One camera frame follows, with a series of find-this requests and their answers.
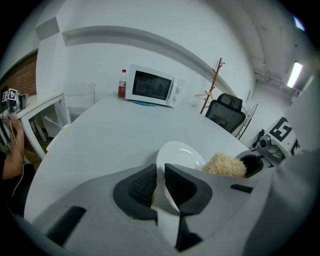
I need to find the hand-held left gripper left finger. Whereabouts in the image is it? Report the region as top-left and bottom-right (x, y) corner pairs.
(32, 163), (176, 256)

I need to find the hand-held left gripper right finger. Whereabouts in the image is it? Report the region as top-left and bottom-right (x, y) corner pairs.
(163, 163), (267, 253)

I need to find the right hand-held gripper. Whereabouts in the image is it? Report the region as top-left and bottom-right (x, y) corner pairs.
(234, 116), (300, 179)

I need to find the yellow sponge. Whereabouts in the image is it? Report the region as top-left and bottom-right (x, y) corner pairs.
(201, 152), (247, 178)

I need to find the white round plate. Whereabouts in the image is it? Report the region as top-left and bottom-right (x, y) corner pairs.
(151, 141), (208, 248)

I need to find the black mesh office chair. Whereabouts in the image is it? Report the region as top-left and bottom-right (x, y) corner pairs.
(204, 93), (247, 135)

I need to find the grey rectangular table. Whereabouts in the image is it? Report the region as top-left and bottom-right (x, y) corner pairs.
(23, 97), (251, 226)

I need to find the brown wooden coat rack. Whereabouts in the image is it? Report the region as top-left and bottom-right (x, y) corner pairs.
(194, 57), (226, 115)

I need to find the long ceiling light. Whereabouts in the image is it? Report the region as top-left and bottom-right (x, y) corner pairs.
(286, 61), (303, 88)

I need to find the white brush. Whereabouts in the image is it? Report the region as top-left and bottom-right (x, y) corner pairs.
(44, 116), (63, 129)

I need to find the teal flat tool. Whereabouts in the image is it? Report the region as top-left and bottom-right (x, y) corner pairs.
(132, 100), (157, 108)

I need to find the white microwave oven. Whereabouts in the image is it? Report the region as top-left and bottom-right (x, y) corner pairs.
(124, 64), (186, 109)

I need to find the red drink bottle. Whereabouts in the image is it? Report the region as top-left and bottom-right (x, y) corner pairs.
(117, 69), (128, 98)

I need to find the black thin frame stand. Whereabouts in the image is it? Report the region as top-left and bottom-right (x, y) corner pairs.
(236, 103), (259, 140)

